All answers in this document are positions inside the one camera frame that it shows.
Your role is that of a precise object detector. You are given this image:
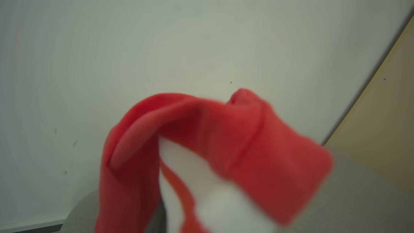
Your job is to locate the red garment with white stripes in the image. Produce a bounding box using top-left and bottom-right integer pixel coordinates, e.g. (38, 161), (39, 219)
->
(94, 88), (334, 233)

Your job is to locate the beige wooden panel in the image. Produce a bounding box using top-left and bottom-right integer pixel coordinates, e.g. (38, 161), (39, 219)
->
(323, 16), (414, 194)

